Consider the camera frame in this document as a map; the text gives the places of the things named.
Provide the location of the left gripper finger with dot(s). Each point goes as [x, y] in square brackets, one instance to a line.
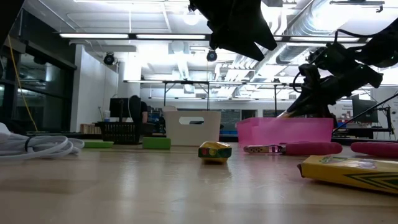
[236, 46]
[264, 37]

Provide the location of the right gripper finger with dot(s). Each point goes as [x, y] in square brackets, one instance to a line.
[317, 109]
[309, 84]

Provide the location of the green eraser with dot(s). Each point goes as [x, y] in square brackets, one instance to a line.
[99, 144]
[157, 143]

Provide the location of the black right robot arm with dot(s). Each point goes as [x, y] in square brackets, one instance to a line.
[385, 46]

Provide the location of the blue box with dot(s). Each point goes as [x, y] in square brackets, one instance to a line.
[341, 125]

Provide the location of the black computer monitor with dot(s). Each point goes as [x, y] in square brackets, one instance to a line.
[365, 112]
[118, 107]

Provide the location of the round white ceiling lamp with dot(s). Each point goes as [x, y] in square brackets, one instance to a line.
[190, 19]

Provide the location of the pink plastic bin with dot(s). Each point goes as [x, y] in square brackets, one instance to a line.
[280, 132]

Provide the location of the dark desk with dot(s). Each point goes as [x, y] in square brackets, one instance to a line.
[367, 131]

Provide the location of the white plastic bin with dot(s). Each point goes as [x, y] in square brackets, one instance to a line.
[192, 133]

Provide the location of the long ceiling light bar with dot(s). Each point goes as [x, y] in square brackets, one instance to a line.
[124, 36]

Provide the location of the person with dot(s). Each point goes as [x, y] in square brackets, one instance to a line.
[136, 109]

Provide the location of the black mesh basket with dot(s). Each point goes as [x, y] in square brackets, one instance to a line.
[119, 133]

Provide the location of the white cup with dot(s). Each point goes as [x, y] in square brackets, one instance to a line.
[107, 116]

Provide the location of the row of wooden blocks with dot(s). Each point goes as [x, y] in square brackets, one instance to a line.
[90, 128]

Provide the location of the black metal rack frame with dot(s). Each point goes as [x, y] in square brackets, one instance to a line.
[275, 99]
[186, 82]

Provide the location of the silver ceiling duct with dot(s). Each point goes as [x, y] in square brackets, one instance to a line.
[301, 25]

